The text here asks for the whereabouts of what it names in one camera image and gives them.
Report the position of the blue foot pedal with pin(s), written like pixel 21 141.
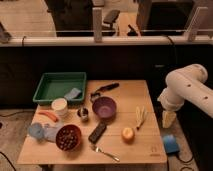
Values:
pixel 170 144

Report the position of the yellow banana peel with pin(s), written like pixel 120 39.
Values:
pixel 141 114

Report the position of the small metal cup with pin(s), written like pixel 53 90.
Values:
pixel 83 113

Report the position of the metal fork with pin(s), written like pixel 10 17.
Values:
pixel 99 150

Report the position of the purple bowl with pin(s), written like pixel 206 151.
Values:
pixel 104 107

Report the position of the orange carrot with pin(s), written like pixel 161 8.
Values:
pixel 49 115

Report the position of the black office chair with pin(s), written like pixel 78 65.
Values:
pixel 109 20

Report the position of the white paper cup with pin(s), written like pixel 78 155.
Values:
pixel 59 106

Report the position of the clear plastic bag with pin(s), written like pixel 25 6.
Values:
pixel 50 132

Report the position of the black remote control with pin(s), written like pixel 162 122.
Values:
pixel 97 132

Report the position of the red bowl with beans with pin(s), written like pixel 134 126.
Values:
pixel 68 137

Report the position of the green plastic tray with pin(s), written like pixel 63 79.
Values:
pixel 57 85

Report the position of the blue sponge cloth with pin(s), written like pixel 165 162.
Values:
pixel 74 93

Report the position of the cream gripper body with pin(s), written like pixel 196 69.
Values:
pixel 168 118

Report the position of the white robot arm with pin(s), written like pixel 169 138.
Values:
pixel 185 84

